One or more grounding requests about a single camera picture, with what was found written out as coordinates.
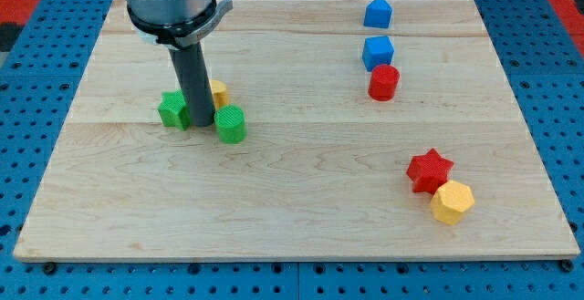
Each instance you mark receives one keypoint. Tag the yellow heart block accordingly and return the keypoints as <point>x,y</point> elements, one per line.
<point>219,93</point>

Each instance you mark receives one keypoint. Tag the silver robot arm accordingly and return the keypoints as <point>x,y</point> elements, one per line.
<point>176,24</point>

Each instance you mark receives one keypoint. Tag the wooden board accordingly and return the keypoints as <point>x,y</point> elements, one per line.
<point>321,173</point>

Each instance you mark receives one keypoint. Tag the green cylinder block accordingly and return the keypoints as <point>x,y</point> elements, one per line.
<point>230,124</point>

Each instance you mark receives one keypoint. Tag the red cylinder block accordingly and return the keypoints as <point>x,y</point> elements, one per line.
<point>384,80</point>

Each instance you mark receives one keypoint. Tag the blue cube block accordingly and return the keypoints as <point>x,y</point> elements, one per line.
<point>377,50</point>

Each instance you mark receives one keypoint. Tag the green star block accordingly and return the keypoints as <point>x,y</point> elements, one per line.
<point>173,110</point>

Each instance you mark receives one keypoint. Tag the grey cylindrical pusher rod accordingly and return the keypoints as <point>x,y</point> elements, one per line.
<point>191,72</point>

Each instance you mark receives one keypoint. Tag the red star block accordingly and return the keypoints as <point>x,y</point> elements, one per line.
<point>429,171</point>

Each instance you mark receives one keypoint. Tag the blue pentagon block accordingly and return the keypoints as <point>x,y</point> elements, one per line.
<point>378,14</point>

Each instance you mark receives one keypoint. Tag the yellow hexagon block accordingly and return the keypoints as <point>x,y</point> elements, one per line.
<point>451,202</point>

